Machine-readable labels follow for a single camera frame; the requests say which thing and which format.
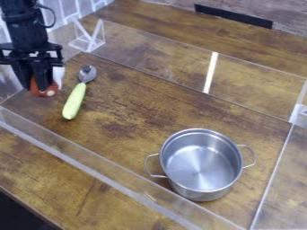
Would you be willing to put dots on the silver pot with handles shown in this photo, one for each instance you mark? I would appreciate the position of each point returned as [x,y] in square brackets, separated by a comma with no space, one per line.
[202,163]

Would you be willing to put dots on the clear acrylic front barrier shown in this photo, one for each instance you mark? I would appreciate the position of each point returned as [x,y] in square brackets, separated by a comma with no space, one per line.
[173,206]

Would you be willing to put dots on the spoon with yellow-green handle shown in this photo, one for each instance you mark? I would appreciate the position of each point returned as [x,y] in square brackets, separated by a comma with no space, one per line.
[86,76]

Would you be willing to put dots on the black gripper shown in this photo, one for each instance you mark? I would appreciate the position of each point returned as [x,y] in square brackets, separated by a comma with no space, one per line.
[45,57]

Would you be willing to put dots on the clear acrylic triangular bracket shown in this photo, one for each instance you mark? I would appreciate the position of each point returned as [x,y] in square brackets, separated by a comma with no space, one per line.
[87,42]

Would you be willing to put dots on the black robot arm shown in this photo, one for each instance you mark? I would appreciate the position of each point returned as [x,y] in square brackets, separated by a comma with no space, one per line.
[27,29]

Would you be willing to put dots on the black bar at table back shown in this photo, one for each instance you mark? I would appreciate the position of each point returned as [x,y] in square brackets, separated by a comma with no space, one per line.
[238,17]

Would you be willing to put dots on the red plush mushroom toy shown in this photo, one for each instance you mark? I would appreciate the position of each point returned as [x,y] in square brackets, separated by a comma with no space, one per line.
[46,82]

